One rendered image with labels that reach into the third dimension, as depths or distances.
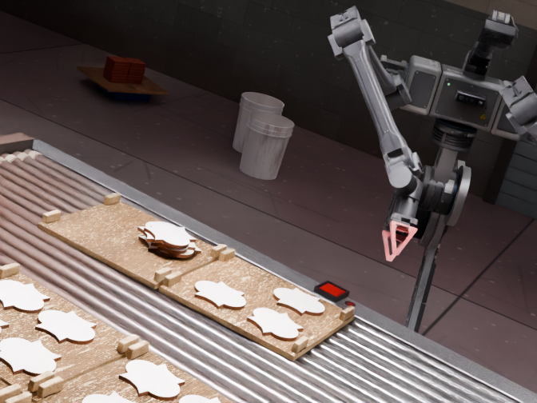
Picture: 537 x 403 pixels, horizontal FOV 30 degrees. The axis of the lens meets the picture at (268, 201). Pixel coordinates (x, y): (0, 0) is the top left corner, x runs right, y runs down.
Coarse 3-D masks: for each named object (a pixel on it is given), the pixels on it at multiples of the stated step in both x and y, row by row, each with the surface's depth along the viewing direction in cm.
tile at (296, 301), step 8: (280, 288) 272; (296, 288) 274; (280, 296) 267; (288, 296) 268; (296, 296) 270; (304, 296) 271; (280, 304) 264; (288, 304) 264; (296, 304) 265; (304, 304) 266; (312, 304) 267; (320, 304) 269; (296, 312) 263; (304, 312) 263; (312, 312) 263; (320, 312) 264
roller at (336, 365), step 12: (0, 180) 300; (24, 192) 296; (36, 204) 293; (48, 204) 292; (312, 348) 250; (324, 360) 248; (336, 360) 248; (348, 372) 245; (360, 384) 242; (372, 384) 242; (384, 396) 239; (396, 396) 239
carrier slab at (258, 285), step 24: (216, 264) 278; (240, 264) 282; (168, 288) 257; (192, 288) 261; (240, 288) 268; (264, 288) 272; (288, 288) 276; (216, 312) 252; (240, 312) 255; (288, 312) 262; (336, 312) 269; (264, 336) 246; (312, 336) 253
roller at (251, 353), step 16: (0, 208) 281; (16, 224) 277; (32, 224) 276; (48, 240) 271; (80, 256) 266; (112, 272) 262; (128, 288) 258; (144, 288) 258; (160, 304) 253; (192, 320) 249; (224, 336) 245; (240, 352) 242; (256, 352) 241; (272, 368) 238; (304, 384) 234; (336, 400) 230
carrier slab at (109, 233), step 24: (72, 216) 284; (96, 216) 288; (120, 216) 292; (144, 216) 297; (72, 240) 270; (96, 240) 273; (120, 240) 277; (120, 264) 263; (144, 264) 267; (168, 264) 271; (192, 264) 274
